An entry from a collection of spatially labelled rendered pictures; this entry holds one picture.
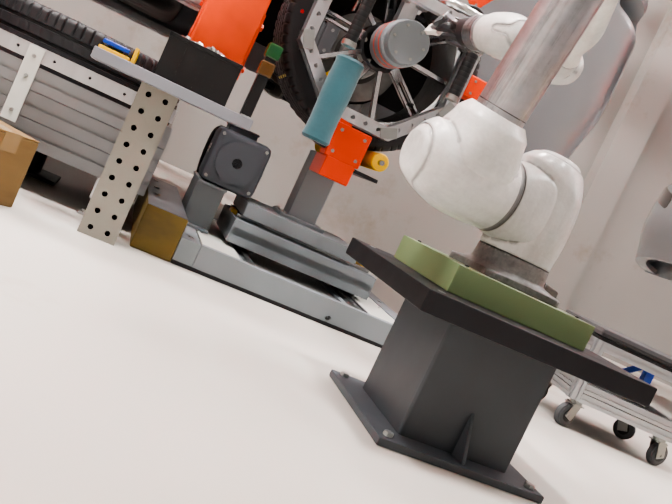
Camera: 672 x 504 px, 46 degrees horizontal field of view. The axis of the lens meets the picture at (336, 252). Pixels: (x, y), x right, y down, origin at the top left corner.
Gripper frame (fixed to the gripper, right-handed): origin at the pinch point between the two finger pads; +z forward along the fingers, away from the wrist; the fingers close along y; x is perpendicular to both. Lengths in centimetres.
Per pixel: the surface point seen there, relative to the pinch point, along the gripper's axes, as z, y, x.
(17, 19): 61, 71, 77
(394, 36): 12.8, 2.2, 5.9
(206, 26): 27, 39, 42
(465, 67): 1.2, -15.3, -1.2
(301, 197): 40, -24, 55
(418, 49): 11.2, -5.3, 3.1
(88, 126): 38, 40, 85
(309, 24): 31.2, 17.1, 18.1
